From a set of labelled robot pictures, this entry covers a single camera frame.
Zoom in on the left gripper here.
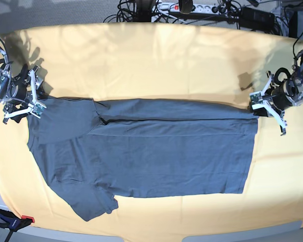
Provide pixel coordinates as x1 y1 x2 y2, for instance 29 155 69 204
260 71 299 136

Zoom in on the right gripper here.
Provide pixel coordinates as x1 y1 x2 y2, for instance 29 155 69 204
3 65 39 124

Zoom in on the blue-grey T-shirt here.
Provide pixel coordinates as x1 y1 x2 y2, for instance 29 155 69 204
27 98 258 221

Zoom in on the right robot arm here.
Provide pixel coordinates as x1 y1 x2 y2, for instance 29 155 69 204
0 37 46 124

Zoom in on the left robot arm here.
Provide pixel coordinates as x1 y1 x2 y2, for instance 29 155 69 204
261 49 303 135

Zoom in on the yellow table cloth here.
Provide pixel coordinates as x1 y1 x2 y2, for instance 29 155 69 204
0 23 303 241

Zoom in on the black power adapter box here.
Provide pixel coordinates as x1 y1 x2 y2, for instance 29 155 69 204
240 7 275 26

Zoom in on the blue red bar clamp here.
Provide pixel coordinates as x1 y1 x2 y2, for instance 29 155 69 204
0 209 35 242

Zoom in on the white power strip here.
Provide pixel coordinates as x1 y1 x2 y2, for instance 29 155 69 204
157 2 228 16

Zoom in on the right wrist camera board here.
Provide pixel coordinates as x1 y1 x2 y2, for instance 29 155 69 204
30 101 46 118

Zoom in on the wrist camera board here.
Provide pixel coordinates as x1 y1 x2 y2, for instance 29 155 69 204
30 101 46 118
249 92 264 110

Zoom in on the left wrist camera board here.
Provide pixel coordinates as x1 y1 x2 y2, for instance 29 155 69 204
249 92 264 110

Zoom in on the black cable bundle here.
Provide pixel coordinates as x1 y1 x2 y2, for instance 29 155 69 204
103 0 192 25

